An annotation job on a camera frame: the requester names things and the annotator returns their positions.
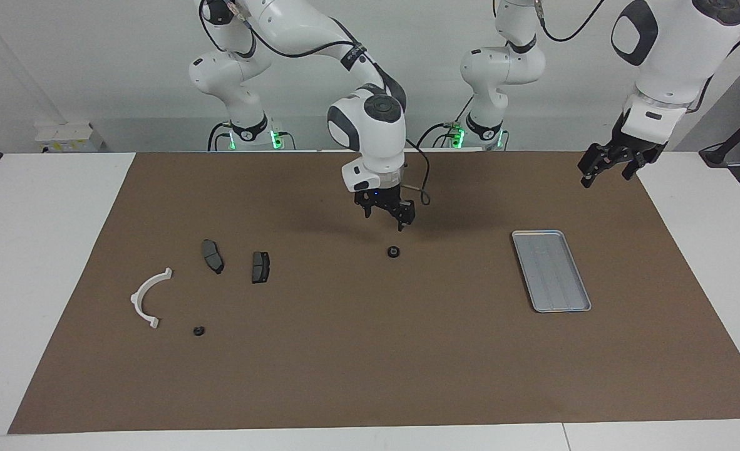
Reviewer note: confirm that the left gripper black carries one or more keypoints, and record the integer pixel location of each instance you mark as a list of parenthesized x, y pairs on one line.
[(626, 150)]

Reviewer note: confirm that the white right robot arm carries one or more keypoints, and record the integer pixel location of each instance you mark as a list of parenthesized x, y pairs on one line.
[(376, 138)]

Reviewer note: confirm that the silver metal tray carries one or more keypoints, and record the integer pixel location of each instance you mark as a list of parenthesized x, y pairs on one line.
[(551, 272)]

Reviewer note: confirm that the large black bearing gear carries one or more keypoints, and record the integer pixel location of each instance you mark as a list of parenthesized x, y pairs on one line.
[(394, 252)]

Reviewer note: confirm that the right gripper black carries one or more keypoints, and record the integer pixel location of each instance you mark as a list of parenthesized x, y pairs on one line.
[(385, 199)]

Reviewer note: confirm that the short dark brake pad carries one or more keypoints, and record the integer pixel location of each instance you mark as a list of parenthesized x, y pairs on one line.
[(260, 268)]

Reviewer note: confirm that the white semicircular bracket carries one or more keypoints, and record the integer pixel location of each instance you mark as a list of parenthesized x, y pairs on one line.
[(139, 304)]

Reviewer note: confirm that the white power strip box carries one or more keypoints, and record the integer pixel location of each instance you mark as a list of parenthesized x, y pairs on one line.
[(69, 136)]

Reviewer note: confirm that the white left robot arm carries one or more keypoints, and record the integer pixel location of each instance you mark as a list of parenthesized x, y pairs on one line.
[(670, 50)]

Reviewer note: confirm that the black angled stand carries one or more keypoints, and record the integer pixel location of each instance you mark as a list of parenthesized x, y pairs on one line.
[(730, 147)]

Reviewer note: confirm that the long grey brake pad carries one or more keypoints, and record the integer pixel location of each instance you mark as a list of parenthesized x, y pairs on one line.
[(212, 257)]

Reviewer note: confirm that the brown table mat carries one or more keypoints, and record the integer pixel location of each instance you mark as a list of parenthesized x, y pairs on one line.
[(357, 351)]

